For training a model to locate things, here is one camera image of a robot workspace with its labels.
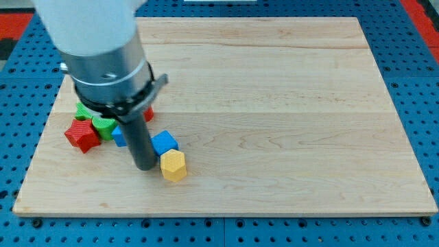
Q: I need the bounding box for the light wooden board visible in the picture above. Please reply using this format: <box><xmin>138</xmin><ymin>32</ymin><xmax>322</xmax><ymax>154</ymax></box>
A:
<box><xmin>13</xmin><ymin>17</ymin><xmax>438</xmax><ymax>217</ymax></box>

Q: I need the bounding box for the red block behind pusher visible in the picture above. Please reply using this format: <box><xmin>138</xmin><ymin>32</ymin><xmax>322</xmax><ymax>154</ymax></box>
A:
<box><xmin>143</xmin><ymin>106</ymin><xmax>154</xmax><ymax>122</ymax></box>

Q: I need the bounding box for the blue block behind pusher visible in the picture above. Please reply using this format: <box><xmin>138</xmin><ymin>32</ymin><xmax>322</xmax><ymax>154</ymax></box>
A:
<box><xmin>111</xmin><ymin>126</ymin><xmax>127</xmax><ymax>147</ymax></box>

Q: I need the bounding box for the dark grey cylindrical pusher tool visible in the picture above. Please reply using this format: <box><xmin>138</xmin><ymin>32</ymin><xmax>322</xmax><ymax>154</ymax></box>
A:
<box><xmin>117</xmin><ymin>113</ymin><xmax>157</xmax><ymax>171</ymax></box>

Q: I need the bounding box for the blue cube block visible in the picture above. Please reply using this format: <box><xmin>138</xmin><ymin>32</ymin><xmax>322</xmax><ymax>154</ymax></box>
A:
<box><xmin>151</xmin><ymin>130</ymin><xmax>179</xmax><ymax>156</ymax></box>

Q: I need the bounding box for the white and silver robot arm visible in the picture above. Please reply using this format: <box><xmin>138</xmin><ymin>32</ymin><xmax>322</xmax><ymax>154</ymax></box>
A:
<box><xmin>32</xmin><ymin>0</ymin><xmax>167</xmax><ymax>123</ymax></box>

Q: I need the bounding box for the red star block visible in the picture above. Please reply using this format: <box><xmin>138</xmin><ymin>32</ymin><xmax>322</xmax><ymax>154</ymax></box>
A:
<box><xmin>64</xmin><ymin>119</ymin><xmax>101</xmax><ymax>154</ymax></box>

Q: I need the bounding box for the green block at back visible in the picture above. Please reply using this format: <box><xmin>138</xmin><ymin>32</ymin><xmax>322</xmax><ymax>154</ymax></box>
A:
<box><xmin>75</xmin><ymin>102</ymin><xmax>93</xmax><ymax>121</ymax></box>

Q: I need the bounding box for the yellow hexagon block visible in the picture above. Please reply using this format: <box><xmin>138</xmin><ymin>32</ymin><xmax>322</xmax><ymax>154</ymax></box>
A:
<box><xmin>161</xmin><ymin>149</ymin><xmax>187</xmax><ymax>183</ymax></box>

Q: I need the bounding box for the green rounded block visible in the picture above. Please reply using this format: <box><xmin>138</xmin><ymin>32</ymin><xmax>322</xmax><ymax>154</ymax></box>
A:
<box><xmin>92</xmin><ymin>116</ymin><xmax>117</xmax><ymax>141</ymax></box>

